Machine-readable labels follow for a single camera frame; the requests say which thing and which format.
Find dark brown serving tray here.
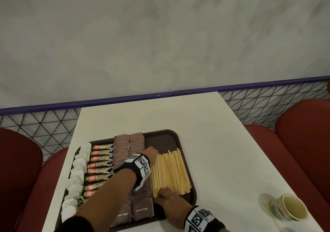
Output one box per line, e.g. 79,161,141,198
55,129,197,232

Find person's left forearm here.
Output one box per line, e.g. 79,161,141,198
74,169,137,232

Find rows of brown sugar packets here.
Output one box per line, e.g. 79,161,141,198
111,133,155,228

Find person's right hand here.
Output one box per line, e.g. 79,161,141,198
154,187,193,230

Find red upholstered chair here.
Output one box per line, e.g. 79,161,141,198
244,98,330,232
0,127,69,232

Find purple railing bar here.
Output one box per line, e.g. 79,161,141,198
0,76,330,116

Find row of coffee stick packets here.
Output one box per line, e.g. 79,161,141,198
83,144,114,199

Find cream patterned cup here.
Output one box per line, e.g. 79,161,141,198
270,193,309,222

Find black wire mesh fence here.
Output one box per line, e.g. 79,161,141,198
0,81,330,163

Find pile of wooden stirrers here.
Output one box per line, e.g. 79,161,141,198
150,148,192,198

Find person's left hand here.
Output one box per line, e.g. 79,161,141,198
140,147,160,168

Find row of white tea bags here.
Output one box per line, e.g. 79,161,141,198
61,142,92,223

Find black marker wristband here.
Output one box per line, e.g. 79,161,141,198
184,206,226,232
113,153,151,191

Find black sleeve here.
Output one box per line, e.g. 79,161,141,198
54,216,95,232

